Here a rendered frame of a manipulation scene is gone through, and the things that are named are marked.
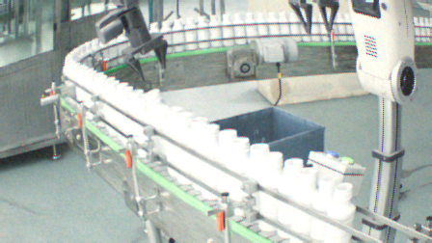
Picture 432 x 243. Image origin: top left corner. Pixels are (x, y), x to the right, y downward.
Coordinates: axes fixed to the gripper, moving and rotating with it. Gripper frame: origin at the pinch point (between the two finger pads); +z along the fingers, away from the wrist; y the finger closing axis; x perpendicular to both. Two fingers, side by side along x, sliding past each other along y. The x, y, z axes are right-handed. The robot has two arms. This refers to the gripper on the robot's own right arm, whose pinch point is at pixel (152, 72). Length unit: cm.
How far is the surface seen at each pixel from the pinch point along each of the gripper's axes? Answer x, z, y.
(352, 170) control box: 56, 19, -12
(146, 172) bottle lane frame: -2.6, 23.5, 11.8
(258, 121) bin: -40, 50, -42
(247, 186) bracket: 46.8, 11.6, 8.0
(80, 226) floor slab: -178, 124, 26
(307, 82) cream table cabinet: -300, 191, -229
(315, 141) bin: -10, 51, -44
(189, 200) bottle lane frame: 21.0, 23.1, 11.6
